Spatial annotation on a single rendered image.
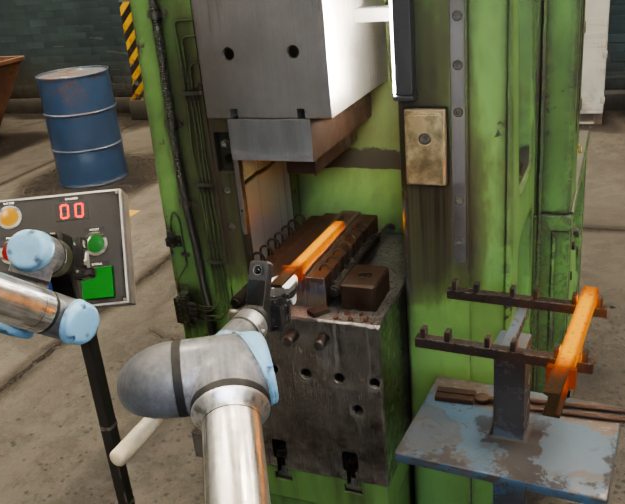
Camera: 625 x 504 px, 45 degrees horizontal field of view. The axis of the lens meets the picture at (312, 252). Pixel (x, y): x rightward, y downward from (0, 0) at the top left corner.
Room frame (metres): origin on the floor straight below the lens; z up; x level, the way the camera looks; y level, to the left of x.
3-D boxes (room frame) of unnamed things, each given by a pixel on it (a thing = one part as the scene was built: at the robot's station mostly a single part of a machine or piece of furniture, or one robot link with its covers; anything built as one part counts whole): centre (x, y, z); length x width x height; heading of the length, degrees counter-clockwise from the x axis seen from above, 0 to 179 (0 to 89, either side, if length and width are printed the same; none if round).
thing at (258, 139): (1.81, -0.02, 1.32); 0.42 x 0.20 x 0.10; 156
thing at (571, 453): (1.26, -0.37, 0.75); 0.40 x 0.30 x 0.02; 62
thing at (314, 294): (1.81, -0.02, 0.96); 0.42 x 0.20 x 0.09; 156
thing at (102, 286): (1.64, 0.51, 1.01); 0.07 x 0.05 x 0.07; 91
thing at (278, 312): (1.46, 0.11, 0.98); 0.12 x 0.08 x 0.09; 156
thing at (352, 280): (1.60, -0.12, 0.95); 0.12 x 0.08 x 0.06; 156
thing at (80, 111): (6.18, 1.77, 0.44); 0.59 x 0.59 x 0.88
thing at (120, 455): (1.67, 0.42, 0.62); 0.44 x 0.05 x 0.05; 156
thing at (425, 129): (1.61, -0.27, 1.27); 0.09 x 0.02 x 0.17; 66
